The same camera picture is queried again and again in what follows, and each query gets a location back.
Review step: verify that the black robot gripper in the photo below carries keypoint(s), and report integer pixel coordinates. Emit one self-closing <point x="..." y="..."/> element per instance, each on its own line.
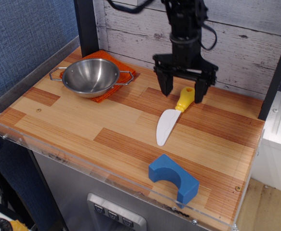
<point x="185" y="62"/>

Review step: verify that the yellow handled white toy knife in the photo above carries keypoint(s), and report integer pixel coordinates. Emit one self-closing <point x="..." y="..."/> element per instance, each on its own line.
<point x="169" y="117"/>

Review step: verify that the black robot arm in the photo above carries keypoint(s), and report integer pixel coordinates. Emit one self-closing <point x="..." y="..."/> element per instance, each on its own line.
<point x="186" y="18"/>

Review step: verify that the yellow and black object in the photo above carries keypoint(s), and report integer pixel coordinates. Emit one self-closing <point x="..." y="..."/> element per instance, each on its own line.
<point x="13" y="225"/>

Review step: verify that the orange folded cloth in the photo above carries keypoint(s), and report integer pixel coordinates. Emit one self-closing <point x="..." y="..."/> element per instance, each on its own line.
<point x="122" y="67"/>

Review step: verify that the blue arch shaped block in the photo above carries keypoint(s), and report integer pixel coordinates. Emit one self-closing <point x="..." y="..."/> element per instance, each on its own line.
<point x="164" y="168"/>

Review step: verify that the clear acrylic front guard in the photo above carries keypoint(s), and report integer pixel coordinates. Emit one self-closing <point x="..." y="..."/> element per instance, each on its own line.
<point x="72" y="178"/>

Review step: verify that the silver button control panel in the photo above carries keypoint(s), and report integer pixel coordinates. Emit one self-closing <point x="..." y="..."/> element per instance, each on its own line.
<point x="116" y="213"/>

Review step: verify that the black right vertical post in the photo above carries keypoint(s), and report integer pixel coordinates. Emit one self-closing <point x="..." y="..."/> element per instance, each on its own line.
<point x="271" y="93"/>

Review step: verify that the stainless steel two-handled bowl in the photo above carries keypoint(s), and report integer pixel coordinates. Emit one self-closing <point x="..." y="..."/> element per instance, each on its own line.
<point x="92" y="78"/>

